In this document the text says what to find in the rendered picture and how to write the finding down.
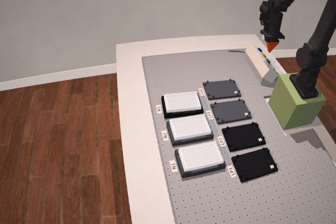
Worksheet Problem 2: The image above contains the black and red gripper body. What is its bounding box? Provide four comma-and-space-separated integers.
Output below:
260, 22, 285, 42

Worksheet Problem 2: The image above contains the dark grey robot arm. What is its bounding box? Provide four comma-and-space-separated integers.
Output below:
259, 0, 336, 100

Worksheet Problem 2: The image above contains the white button panel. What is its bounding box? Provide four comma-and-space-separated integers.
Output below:
229, 44, 278, 84

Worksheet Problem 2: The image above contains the white label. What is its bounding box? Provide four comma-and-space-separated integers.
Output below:
217, 136, 226, 147
227, 165, 236, 178
169, 160, 178, 173
206, 111, 214, 120
199, 88, 205, 96
161, 130, 169, 141
156, 105, 162, 114

